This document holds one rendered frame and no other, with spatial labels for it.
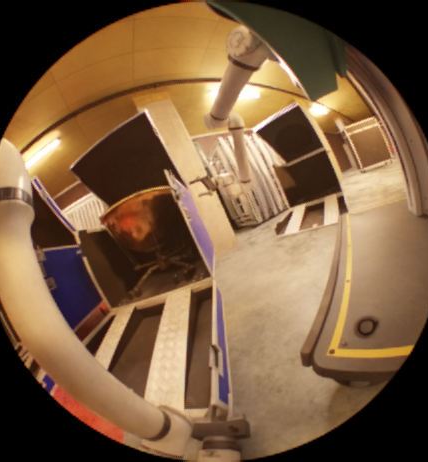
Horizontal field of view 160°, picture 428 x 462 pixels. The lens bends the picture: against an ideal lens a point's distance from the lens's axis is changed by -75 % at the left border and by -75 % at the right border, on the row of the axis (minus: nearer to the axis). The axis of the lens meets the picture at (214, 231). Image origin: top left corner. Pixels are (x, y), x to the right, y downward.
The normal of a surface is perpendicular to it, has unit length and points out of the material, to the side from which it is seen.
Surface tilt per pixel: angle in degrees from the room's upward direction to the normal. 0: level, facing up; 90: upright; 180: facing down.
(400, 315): 0
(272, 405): 0
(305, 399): 0
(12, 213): 118
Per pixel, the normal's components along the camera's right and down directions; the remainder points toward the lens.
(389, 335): -0.40, -0.91
